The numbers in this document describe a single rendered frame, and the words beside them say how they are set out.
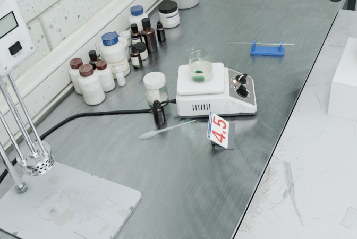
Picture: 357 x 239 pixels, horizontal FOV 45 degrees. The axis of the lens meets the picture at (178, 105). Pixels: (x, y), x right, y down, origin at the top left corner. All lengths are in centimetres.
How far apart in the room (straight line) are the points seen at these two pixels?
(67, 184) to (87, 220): 12
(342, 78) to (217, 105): 30
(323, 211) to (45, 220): 58
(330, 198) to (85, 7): 90
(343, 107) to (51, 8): 83
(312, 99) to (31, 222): 74
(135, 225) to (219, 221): 17
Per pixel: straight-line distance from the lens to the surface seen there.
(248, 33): 145
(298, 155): 103
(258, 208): 93
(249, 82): 118
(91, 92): 121
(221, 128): 107
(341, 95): 109
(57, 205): 101
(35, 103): 124
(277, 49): 135
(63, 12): 134
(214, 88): 107
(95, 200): 99
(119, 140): 111
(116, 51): 127
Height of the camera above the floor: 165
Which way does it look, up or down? 40 degrees down
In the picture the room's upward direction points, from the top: 9 degrees counter-clockwise
